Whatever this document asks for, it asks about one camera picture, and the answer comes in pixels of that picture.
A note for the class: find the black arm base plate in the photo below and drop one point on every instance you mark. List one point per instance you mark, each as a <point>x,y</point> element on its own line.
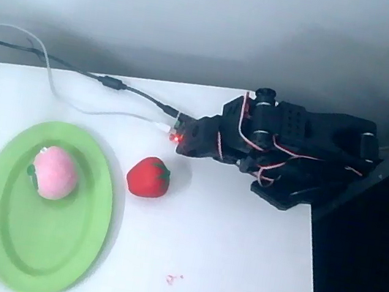
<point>277,196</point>

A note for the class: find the pink plush peach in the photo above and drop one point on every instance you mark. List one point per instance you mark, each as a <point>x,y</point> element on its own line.
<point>55,174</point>

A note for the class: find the motor controller board red LED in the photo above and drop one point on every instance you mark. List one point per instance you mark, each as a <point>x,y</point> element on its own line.
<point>178,128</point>

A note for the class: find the green oval plastic plate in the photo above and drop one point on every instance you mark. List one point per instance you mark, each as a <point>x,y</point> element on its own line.
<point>53,220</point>

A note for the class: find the red plush strawberry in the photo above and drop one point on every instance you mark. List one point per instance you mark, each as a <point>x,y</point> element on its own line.
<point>146,179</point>

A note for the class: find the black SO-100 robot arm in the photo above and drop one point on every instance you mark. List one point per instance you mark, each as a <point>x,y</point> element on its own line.
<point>241,131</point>

